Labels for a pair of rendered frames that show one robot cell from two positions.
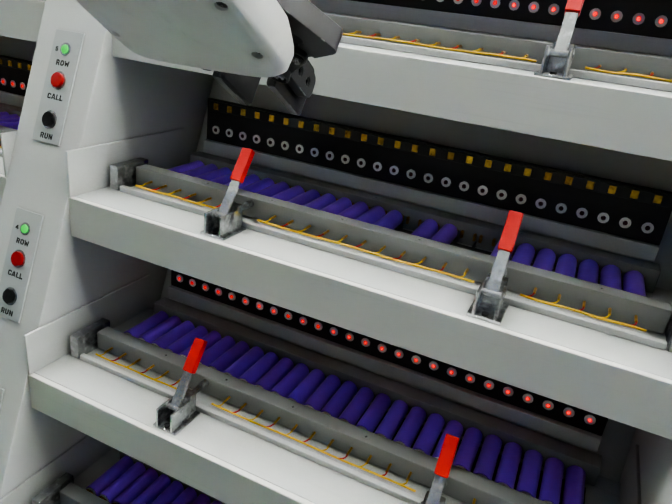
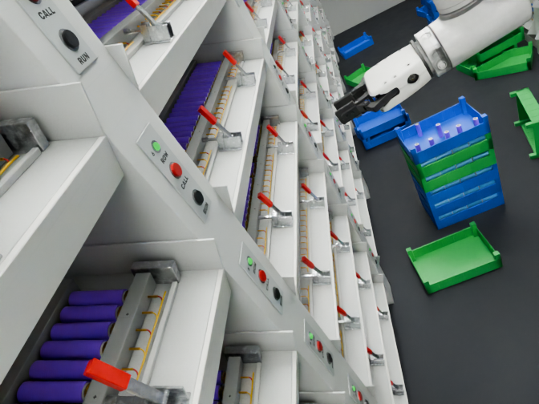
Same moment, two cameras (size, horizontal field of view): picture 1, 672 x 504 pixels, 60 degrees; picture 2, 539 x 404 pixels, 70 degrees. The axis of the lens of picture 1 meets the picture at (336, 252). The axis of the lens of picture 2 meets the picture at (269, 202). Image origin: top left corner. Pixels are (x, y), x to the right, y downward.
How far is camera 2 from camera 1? 1.01 m
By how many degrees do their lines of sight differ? 85
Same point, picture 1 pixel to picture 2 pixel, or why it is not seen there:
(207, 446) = (326, 264)
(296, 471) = (318, 237)
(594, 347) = (289, 134)
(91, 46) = (247, 240)
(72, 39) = (245, 252)
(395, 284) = (286, 169)
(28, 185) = (296, 328)
